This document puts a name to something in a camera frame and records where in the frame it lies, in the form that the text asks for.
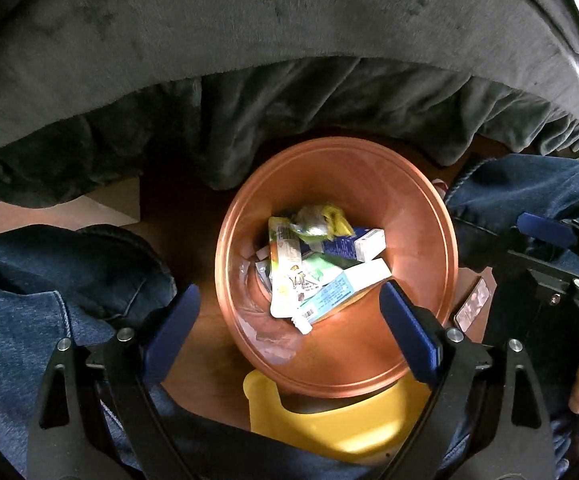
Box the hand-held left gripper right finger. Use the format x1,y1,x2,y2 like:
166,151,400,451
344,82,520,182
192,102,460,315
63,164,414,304
378,279,557,480

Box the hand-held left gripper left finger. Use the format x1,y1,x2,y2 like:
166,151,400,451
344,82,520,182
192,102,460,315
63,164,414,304
24,282,203,480

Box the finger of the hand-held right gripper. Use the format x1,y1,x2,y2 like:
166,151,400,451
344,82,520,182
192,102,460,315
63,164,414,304
516,211,579,273

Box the white teal medicine box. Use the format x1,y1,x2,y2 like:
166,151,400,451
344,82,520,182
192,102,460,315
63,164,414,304
302,258,393,323

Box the clear plastic wrapper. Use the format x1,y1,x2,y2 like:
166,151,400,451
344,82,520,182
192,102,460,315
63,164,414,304
237,255,300,361

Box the blue white medicine box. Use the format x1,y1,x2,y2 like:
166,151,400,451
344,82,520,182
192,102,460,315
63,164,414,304
319,226,387,262

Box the torn green printed carton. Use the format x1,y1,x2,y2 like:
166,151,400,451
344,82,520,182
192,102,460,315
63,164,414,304
299,252,345,286

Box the white yellow spout pouch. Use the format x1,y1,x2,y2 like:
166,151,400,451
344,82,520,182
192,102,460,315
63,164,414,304
268,216,320,335

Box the green yellow snack packet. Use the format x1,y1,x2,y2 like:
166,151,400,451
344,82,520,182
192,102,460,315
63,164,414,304
291,202,355,239

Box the orange plastic bin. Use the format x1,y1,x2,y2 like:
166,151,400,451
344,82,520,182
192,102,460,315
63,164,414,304
214,136,460,400

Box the person's right leg blue jeans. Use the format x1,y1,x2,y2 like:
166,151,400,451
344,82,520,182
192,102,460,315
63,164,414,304
444,154,579,281

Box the person's leg blue jeans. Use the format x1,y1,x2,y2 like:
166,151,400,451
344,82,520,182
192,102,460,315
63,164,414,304
0,225,250,480
444,154,579,281

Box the small pink printed packet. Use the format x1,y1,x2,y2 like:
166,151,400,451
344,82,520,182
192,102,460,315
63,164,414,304
452,276,490,333

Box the yellow plastic container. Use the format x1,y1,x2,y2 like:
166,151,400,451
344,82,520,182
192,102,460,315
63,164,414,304
243,369,433,466

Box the person's left leg blue jeans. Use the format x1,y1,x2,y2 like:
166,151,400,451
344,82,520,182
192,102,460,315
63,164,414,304
0,225,250,480

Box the grey fabric cover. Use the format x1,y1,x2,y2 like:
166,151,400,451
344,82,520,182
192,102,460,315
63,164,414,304
0,0,579,161

